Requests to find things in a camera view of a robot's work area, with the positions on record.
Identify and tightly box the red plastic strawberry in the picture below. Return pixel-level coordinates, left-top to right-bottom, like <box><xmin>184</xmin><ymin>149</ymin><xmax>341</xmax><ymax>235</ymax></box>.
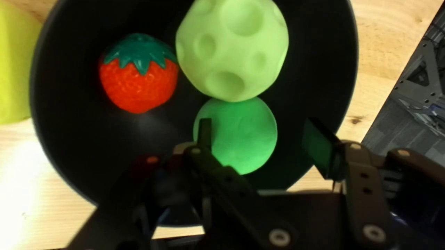
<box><xmin>98</xmin><ymin>33</ymin><xmax>179</xmax><ymax>114</ymax></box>

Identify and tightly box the light green dimpled ball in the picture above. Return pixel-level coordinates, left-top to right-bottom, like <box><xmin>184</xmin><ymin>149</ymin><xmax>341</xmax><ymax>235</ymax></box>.
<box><xmin>175</xmin><ymin>0</ymin><xmax>289</xmax><ymax>103</ymax></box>

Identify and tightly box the yellow green plastic lemon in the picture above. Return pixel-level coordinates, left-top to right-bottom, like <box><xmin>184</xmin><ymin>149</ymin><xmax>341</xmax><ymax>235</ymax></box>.
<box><xmin>0</xmin><ymin>0</ymin><xmax>41</xmax><ymax>125</ymax></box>

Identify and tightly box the black bowl near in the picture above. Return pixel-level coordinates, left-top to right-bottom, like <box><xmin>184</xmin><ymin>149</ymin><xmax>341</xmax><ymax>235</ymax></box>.
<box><xmin>30</xmin><ymin>0</ymin><xmax>357</xmax><ymax>203</ymax></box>

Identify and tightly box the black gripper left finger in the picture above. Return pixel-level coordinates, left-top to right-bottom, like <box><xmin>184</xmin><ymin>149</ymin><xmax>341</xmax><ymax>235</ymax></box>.
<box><xmin>197</xmin><ymin>118</ymin><xmax>212</xmax><ymax>150</ymax></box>

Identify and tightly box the dark green smooth ball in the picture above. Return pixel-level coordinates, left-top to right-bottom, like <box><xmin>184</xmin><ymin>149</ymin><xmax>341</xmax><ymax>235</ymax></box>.
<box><xmin>193</xmin><ymin>97</ymin><xmax>277</xmax><ymax>175</ymax></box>

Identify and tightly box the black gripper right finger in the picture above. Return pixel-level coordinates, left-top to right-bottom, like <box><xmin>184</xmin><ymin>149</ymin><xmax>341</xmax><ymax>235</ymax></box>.
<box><xmin>301</xmin><ymin>118</ymin><xmax>343</xmax><ymax>181</ymax></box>

